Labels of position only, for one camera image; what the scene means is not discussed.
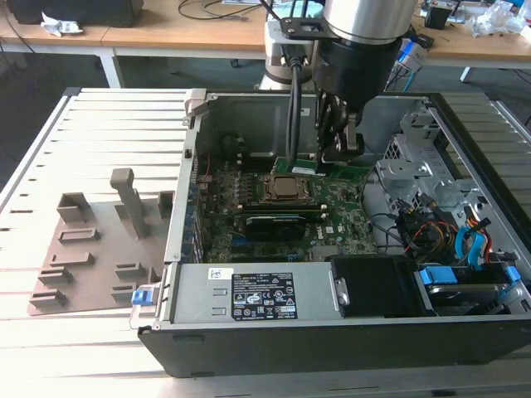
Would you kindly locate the blue disk carrier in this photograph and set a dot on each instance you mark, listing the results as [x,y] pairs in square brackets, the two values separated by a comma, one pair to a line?
[437,275]

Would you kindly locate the green motherboard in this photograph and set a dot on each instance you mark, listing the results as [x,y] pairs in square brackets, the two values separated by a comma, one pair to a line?
[344,207]

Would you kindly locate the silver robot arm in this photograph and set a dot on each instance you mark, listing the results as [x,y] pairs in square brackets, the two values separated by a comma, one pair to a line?
[365,20]

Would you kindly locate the black box on desk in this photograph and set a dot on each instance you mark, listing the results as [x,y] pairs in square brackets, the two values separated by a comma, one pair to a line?
[83,10]

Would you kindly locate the crumpled white paper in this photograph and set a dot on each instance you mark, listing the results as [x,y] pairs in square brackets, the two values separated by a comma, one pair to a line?
[62,25]

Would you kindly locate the green RAM stick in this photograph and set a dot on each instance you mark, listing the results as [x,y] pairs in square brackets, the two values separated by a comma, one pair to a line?
[280,166]

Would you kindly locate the silver CPU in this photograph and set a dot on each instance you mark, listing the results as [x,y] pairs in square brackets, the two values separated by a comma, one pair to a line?
[288,186]

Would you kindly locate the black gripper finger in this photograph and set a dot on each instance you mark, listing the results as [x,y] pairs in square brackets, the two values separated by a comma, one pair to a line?
[352,141]
[327,124]

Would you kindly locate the wooden desk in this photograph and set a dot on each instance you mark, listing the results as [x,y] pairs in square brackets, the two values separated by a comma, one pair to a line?
[124,33]

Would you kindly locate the black graphics card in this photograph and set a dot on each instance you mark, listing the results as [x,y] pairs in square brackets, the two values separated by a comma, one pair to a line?
[276,228]

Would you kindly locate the black open PC case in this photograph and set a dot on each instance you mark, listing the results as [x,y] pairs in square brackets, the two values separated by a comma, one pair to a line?
[290,348]

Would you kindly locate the clear plastic bags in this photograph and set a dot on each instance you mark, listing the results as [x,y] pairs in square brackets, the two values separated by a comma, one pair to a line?
[498,16]

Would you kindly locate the silver hard disk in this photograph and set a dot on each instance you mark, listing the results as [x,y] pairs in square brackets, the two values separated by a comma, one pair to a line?
[460,296]

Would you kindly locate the brown parts rack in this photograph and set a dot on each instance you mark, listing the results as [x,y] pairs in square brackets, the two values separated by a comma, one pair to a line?
[103,248]

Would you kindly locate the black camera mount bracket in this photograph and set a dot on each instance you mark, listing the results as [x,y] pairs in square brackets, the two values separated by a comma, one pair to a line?
[290,25]

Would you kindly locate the small black box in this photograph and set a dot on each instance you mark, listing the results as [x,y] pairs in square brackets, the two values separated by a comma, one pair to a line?
[436,16]

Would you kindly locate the grey power supply unit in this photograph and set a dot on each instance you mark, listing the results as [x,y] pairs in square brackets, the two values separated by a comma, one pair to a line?
[199,298]

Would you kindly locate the metal drive cage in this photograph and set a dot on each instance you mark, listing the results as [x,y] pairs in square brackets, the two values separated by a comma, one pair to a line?
[415,170]

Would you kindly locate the black fan shroud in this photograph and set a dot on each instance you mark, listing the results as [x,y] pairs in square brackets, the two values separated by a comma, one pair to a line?
[377,286]

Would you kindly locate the blue case latch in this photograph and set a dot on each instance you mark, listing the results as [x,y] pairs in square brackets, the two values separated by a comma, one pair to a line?
[140,297]

